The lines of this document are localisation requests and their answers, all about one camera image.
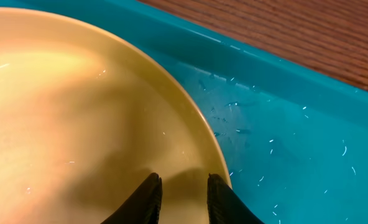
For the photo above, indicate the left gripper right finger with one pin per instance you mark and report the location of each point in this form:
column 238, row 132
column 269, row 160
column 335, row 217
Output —
column 224, row 206

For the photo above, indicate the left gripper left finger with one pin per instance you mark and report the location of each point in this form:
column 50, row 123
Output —
column 142, row 206

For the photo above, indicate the teal plastic tray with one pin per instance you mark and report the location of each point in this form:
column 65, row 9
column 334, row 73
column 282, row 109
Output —
column 295, row 141

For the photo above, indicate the yellow plate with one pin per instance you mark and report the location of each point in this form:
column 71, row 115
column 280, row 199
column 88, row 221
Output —
column 85, row 117

